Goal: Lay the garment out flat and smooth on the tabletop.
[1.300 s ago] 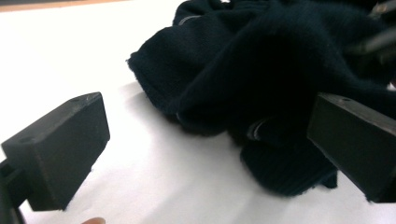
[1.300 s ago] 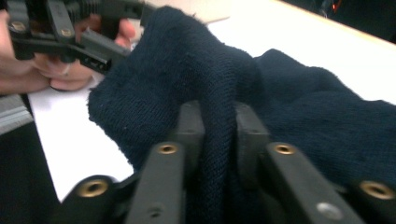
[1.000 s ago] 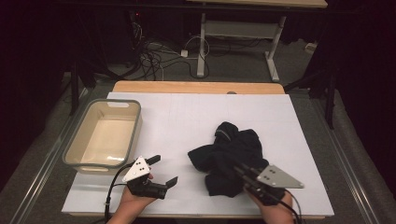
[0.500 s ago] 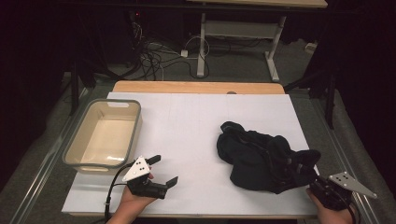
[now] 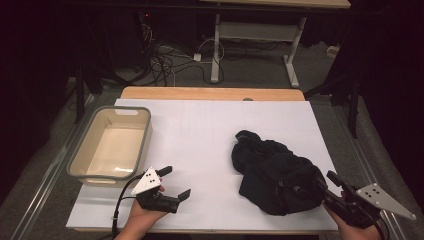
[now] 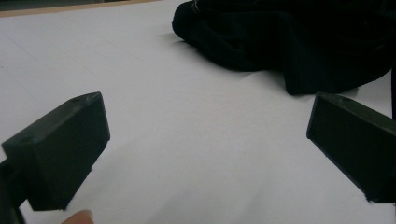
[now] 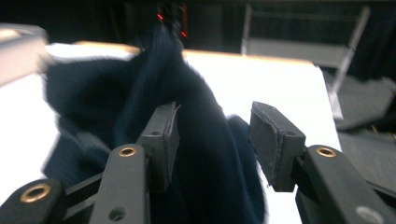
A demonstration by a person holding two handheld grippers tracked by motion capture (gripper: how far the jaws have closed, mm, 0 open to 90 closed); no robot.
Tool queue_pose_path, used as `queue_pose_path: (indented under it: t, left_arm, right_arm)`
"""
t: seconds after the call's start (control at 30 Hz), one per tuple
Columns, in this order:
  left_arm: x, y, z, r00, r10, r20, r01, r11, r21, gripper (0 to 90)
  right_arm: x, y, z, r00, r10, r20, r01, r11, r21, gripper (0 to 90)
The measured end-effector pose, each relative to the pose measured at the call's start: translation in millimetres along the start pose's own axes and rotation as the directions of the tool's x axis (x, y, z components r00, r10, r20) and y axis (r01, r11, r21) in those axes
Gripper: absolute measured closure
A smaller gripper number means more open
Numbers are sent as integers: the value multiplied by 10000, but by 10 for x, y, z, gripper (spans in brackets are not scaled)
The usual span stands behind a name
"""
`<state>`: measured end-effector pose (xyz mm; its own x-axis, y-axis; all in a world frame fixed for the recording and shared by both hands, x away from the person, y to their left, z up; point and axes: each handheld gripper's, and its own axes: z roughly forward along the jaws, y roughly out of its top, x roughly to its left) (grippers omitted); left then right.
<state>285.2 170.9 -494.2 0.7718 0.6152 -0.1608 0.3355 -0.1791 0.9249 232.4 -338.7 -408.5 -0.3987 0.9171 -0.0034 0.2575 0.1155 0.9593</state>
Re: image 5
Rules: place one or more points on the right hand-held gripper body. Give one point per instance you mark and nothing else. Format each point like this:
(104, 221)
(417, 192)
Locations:
(380, 200)

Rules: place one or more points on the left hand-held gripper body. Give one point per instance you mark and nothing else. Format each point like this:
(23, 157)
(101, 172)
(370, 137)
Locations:
(146, 182)

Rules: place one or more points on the beige plastic basin grey rim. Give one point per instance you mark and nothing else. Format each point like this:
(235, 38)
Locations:
(116, 150)

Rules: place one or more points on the black knitted vest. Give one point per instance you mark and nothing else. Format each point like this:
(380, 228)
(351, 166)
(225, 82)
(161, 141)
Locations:
(273, 173)

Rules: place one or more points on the person's left hand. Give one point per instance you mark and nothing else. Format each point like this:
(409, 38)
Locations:
(140, 223)

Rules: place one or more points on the person's right hand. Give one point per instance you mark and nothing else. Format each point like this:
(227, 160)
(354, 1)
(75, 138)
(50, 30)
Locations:
(353, 233)

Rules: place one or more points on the white board sheet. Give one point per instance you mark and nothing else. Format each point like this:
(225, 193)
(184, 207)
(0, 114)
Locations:
(200, 140)

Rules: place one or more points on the black metal stand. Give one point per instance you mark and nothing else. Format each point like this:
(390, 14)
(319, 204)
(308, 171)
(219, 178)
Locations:
(80, 100)
(353, 113)

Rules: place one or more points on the grey table grommet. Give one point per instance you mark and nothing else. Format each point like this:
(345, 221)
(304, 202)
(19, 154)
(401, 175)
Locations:
(247, 99)

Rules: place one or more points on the white power adapter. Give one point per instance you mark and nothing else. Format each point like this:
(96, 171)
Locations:
(197, 57)

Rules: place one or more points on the small white box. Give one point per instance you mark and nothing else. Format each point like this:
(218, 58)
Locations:
(333, 50)

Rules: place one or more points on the white-legged desk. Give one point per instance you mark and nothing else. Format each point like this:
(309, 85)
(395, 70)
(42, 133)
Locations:
(216, 50)

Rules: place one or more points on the metal floor rail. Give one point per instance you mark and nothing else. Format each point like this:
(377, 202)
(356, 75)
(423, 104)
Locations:
(43, 186)
(356, 153)

